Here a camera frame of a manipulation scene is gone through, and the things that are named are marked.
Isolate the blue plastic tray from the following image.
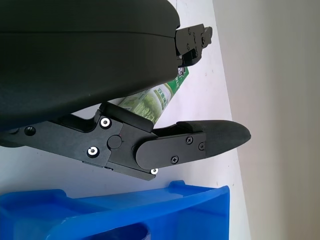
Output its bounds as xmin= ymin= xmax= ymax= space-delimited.
xmin=0 ymin=179 xmax=231 ymax=240

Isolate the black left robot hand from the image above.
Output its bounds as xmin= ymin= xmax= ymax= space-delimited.
xmin=0 ymin=0 xmax=252 ymax=182

